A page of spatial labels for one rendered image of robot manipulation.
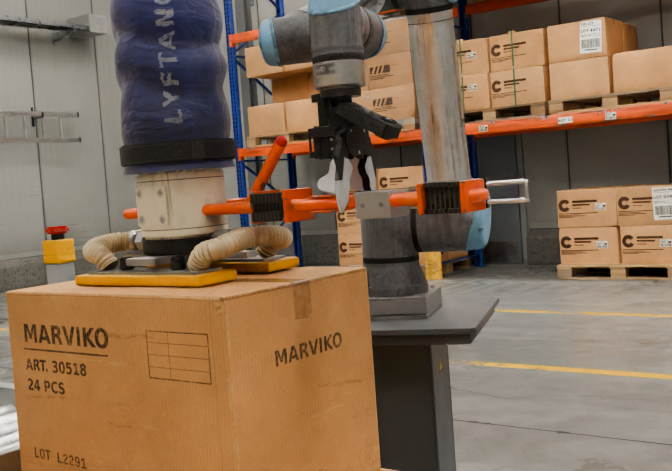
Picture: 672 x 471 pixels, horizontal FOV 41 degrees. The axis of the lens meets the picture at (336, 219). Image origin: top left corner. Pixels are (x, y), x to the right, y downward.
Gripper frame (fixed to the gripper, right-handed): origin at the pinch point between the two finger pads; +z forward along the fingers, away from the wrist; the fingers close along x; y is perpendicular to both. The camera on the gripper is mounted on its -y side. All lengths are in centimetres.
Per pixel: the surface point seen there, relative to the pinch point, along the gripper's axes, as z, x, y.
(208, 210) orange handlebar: -0.6, 3.7, 32.0
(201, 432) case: 35.1, 23.9, 18.5
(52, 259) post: 13, -39, 137
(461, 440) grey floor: 108, -198, 91
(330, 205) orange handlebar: -0.3, 3.5, 3.6
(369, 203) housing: -0.3, 3.5, -4.4
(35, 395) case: 33, 23, 64
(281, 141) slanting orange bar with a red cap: -12.2, 1.4, 14.8
